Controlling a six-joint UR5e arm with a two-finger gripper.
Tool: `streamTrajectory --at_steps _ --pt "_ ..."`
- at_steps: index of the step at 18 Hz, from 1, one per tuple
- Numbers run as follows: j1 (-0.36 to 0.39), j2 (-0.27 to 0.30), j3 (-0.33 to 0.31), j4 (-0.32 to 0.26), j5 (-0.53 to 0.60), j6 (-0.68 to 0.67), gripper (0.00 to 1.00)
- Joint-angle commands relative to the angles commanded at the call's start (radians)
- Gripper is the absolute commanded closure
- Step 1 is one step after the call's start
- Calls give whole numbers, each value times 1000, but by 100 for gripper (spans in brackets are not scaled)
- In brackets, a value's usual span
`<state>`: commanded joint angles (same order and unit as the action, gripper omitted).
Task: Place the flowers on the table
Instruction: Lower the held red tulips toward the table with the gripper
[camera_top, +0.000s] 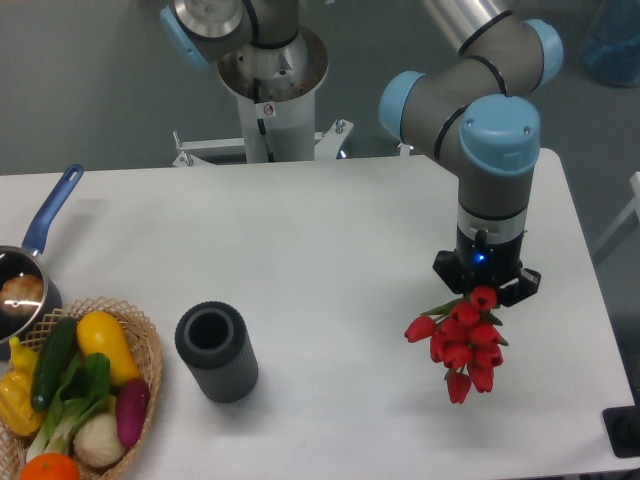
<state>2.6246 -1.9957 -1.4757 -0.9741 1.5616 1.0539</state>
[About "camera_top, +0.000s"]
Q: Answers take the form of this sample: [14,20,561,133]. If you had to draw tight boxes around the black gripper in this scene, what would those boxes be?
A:
[433,229,541,307]

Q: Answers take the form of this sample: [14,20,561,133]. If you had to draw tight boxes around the red tulip bouquet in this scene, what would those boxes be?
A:
[404,285,508,404]

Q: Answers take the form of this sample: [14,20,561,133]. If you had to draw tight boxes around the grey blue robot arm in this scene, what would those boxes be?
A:
[160,1,563,306]

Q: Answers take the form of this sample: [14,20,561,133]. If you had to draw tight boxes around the black device at edge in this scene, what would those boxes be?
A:
[602,406,639,458]

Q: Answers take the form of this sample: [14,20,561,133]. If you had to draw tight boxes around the blue transparent container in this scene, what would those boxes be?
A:
[581,1,639,87]

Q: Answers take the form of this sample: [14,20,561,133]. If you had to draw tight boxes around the dark grey ribbed vase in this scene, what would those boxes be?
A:
[174,301,259,403]

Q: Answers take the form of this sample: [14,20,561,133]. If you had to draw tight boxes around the purple eggplant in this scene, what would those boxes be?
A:
[115,378,150,448]

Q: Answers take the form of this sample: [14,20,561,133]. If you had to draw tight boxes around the yellow squash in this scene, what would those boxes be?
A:
[76,311,141,387]

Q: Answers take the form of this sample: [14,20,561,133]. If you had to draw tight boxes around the green bok choy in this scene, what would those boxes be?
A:
[26,353,110,461]

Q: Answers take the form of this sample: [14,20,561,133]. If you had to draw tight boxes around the white garlic bulb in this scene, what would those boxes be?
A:
[73,413,126,468]

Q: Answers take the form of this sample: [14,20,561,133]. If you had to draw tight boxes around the green cucumber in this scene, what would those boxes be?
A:
[30,317,77,412]

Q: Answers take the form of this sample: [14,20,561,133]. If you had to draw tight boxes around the bread roll in pan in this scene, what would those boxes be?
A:
[1,274,44,308]

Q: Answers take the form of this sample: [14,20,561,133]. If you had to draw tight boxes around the orange fruit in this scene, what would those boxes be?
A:
[19,453,80,480]

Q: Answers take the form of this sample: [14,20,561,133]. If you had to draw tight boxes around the yellow bell pepper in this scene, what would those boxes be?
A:
[1,336,45,437]

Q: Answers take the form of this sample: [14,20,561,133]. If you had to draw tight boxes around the white frame at right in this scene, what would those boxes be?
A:
[592,172,639,265]

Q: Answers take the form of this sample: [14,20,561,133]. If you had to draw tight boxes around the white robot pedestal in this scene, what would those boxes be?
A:
[173,26,354,167]

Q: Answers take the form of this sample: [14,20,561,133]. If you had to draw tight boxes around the black cable on pedestal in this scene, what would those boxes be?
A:
[252,77,275,163]

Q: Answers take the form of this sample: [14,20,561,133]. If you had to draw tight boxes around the blue handled saucepan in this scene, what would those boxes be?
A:
[1,164,84,361]

